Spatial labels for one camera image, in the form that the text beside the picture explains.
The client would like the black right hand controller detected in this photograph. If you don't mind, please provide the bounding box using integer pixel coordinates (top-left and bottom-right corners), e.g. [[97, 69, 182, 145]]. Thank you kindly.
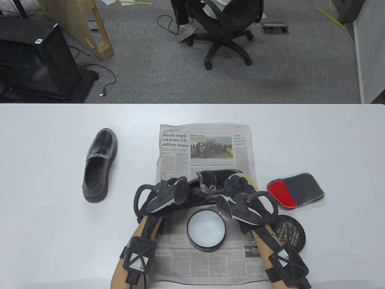
[[216, 191, 279, 225]]

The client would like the person's left hand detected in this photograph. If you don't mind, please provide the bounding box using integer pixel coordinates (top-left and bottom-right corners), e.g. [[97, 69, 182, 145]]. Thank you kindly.
[[137, 179, 193, 224]]

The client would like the person's left forearm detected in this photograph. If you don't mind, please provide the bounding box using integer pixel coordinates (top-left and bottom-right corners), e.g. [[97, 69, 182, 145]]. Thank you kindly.
[[110, 215, 166, 289]]

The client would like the floor socket box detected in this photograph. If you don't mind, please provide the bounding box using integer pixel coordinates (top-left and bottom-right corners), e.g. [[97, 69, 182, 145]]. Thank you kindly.
[[261, 22, 289, 35]]

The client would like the round yellow polishing sponge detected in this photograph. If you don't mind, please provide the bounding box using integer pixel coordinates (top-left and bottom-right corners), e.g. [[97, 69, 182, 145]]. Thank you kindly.
[[230, 173, 258, 192]]

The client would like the black cream tin lid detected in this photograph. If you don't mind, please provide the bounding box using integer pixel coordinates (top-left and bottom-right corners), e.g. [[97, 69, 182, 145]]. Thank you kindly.
[[275, 215, 306, 253]]

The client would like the person's right hand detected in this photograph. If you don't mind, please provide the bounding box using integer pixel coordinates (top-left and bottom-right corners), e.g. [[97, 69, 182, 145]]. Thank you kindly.
[[223, 176, 280, 235]]

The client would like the white partition panel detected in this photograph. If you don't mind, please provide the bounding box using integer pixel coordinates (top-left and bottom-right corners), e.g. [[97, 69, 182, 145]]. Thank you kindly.
[[353, 0, 385, 104]]

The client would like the newspaper sheet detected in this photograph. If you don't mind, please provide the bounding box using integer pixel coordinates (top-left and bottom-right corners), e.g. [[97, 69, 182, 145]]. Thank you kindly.
[[152, 123, 271, 286]]

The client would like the red and grey polishing cloth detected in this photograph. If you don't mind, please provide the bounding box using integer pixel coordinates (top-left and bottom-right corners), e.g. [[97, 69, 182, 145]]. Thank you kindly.
[[266, 172, 325, 209]]

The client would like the black left hand controller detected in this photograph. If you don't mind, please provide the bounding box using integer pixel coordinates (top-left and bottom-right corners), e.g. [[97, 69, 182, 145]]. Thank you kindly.
[[133, 177, 189, 218]]

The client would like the thin black floor cable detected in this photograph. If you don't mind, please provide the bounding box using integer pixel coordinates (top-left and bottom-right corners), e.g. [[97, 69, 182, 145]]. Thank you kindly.
[[156, 15, 181, 34]]

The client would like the black right wrist camera strap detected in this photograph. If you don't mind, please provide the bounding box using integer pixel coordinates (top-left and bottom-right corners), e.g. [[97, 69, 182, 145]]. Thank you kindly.
[[264, 246, 310, 287]]

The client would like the black wrist camera strap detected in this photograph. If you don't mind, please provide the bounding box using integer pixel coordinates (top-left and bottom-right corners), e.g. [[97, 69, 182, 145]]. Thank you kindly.
[[119, 237, 157, 285], [264, 246, 310, 287]]

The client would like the black leather shoe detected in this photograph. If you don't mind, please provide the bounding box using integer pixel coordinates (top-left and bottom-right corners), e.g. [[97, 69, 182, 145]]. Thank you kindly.
[[180, 169, 251, 209], [82, 128, 118, 204]]

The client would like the wooden frame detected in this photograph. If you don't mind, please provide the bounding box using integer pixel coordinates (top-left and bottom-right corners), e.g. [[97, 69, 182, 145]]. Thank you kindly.
[[38, 0, 115, 60]]

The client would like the black hand controller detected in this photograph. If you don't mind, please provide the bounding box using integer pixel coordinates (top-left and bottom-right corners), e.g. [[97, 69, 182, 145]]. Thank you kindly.
[[133, 177, 189, 218], [216, 191, 279, 225]]

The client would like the silver bracelet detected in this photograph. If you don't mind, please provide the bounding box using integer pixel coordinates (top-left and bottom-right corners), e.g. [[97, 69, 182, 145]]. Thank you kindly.
[[253, 232, 276, 243]]

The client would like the black leather care cream tin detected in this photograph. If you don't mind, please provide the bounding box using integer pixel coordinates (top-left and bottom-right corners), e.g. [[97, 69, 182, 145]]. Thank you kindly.
[[186, 210, 227, 253]]

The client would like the person's right forearm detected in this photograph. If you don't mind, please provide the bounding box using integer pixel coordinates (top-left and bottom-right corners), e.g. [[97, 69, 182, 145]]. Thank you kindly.
[[250, 224, 303, 289]]

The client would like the black power cable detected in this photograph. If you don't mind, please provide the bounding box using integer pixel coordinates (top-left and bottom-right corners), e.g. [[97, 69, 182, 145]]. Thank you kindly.
[[68, 45, 117, 97]]

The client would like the black cabinet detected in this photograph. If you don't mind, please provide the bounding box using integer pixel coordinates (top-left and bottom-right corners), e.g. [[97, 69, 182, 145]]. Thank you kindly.
[[0, 15, 100, 104]]

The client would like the black left wrist camera strap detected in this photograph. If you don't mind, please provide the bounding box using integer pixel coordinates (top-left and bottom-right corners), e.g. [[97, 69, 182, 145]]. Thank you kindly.
[[119, 237, 157, 285]]

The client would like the black swivel office chair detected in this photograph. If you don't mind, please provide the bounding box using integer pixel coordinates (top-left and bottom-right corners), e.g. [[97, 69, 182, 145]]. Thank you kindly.
[[173, 0, 265, 70]]

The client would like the yellow floor tape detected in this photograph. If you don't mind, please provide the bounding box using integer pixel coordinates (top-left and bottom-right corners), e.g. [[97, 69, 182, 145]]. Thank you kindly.
[[313, 0, 345, 28]]

